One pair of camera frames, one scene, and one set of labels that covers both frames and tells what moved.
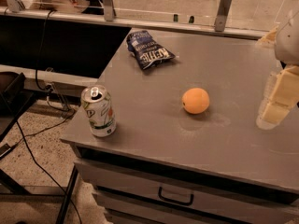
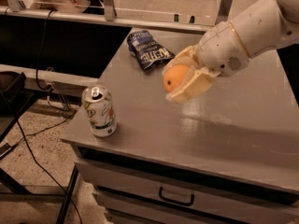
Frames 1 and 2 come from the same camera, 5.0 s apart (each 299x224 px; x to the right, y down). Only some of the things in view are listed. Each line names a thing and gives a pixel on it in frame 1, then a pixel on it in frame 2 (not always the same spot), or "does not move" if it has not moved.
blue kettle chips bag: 147,52 does not move
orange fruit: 195,101 -> 174,77
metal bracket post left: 107,1 does not move
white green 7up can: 98,105 does not move
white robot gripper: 288,44 -> 221,50
